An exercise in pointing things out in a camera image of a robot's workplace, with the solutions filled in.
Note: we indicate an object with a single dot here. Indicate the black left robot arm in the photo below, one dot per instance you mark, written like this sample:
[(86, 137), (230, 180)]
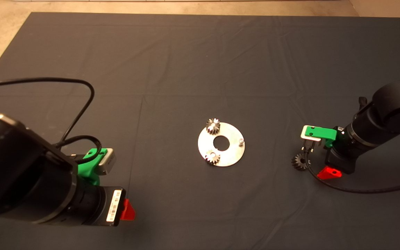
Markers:
[(19, 173)]

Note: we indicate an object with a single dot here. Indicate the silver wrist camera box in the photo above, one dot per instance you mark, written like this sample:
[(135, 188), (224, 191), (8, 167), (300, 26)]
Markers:
[(107, 163), (306, 133)]

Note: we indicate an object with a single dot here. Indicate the steel planetary gear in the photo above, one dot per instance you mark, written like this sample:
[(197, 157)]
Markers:
[(213, 126), (298, 162), (213, 158)]

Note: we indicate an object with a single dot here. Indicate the dark grey table cloth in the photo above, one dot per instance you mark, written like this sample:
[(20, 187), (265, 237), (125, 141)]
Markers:
[(200, 69)]

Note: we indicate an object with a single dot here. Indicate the green left camera mount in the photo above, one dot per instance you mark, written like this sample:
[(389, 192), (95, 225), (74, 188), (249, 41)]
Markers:
[(89, 170)]

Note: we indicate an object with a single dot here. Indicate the green right camera mount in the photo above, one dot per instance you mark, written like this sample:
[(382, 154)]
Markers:
[(321, 133)]

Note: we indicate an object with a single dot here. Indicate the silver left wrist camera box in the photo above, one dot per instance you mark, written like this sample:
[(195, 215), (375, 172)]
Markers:
[(107, 163)]

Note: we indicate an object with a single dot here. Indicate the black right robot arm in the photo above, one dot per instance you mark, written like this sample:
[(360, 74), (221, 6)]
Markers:
[(384, 118)]

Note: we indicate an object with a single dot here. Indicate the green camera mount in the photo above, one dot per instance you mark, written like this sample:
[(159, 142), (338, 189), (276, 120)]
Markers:
[(321, 133), (89, 170)]

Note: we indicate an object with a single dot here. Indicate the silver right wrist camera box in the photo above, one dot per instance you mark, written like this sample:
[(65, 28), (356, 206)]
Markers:
[(306, 133)]

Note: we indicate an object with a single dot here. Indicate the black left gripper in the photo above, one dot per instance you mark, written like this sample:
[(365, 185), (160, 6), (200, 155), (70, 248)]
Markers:
[(111, 206)]

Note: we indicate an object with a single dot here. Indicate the round metal carrier plate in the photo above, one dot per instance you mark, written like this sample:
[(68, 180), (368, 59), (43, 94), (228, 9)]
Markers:
[(233, 152)]

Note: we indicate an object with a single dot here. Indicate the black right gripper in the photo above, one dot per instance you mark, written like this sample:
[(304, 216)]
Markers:
[(340, 159)]

